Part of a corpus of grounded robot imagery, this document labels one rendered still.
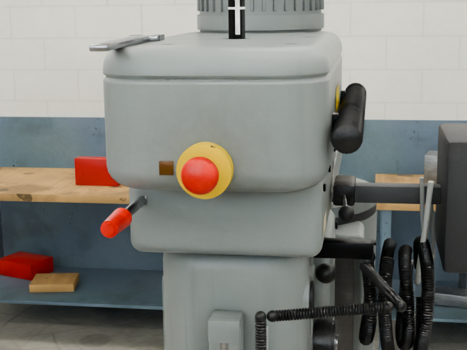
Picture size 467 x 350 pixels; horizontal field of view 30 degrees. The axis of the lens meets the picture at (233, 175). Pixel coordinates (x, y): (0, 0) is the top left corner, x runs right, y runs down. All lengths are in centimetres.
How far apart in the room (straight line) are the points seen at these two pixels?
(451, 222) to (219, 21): 47
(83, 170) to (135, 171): 416
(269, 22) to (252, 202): 35
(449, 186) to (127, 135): 58
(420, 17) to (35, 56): 242
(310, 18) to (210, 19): 15
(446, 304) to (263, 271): 398
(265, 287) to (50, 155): 474
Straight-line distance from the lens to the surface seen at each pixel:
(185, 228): 107
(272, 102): 93
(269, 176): 94
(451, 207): 138
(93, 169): 510
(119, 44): 95
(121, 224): 96
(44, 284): 534
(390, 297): 108
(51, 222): 590
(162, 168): 96
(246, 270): 111
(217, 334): 110
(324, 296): 132
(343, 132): 96
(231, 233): 106
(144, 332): 527
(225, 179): 93
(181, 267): 113
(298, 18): 132
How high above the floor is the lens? 194
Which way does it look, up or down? 12 degrees down
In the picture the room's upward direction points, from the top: 1 degrees counter-clockwise
